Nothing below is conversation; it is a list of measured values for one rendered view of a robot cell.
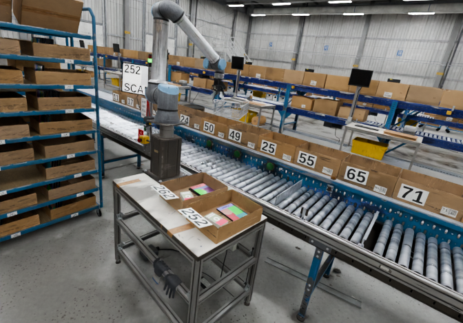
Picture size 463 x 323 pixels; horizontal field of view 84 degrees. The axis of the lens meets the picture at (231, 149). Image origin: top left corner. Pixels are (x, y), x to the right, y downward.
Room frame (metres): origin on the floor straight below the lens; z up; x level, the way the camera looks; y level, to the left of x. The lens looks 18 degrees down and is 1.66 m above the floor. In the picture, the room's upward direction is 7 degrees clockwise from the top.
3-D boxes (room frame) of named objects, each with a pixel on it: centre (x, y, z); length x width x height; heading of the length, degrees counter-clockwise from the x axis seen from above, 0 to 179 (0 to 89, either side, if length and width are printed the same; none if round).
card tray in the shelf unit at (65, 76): (2.19, 1.53, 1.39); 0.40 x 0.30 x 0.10; 143
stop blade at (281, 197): (1.84, -0.50, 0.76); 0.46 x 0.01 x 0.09; 144
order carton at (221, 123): (2.87, 0.14, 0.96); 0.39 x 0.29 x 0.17; 54
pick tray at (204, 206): (1.36, -0.01, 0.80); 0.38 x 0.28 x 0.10; 137
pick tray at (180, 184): (1.59, 0.22, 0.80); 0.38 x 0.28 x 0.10; 136
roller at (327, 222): (1.63, -0.79, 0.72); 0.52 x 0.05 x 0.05; 144
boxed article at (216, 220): (1.31, 0.04, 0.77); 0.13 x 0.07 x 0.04; 54
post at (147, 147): (2.49, 0.86, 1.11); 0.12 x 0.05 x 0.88; 54
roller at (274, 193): (1.90, -0.42, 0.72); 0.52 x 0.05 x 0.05; 144
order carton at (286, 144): (2.41, -0.49, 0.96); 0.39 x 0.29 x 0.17; 54
